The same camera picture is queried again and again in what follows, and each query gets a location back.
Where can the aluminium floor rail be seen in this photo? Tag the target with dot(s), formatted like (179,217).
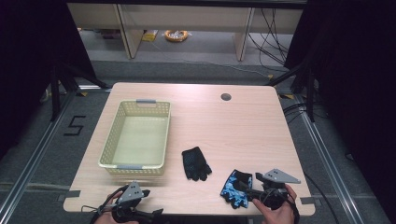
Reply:
(327,161)
(34,155)

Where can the blue patterned fingerless glove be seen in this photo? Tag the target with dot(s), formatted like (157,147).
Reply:
(234,189)

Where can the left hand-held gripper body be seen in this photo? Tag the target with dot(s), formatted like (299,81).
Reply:
(130,193)

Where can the person's right hand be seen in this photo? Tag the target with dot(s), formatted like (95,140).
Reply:
(277,214)

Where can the black curtain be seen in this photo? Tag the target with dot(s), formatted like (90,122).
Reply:
(28,71)
(358,93)

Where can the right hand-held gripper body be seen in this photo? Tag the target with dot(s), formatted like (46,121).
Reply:
(275,186)

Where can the black glove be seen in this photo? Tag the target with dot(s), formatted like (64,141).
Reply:
(194,163)

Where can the light wooden desk frame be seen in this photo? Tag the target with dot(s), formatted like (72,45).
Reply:
(186,17)

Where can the person's left hand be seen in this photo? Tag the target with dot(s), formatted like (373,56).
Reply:
(104,214)

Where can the black metal stand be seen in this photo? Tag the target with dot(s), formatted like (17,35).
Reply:
(303,81)
(63,84)

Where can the grey tape strip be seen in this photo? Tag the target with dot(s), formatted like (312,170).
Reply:
(307,200)
(72,194)

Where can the yellow packet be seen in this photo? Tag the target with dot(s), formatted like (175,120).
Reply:
(150,35)

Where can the cream plastic basket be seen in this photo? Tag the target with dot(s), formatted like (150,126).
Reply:
(137,140)

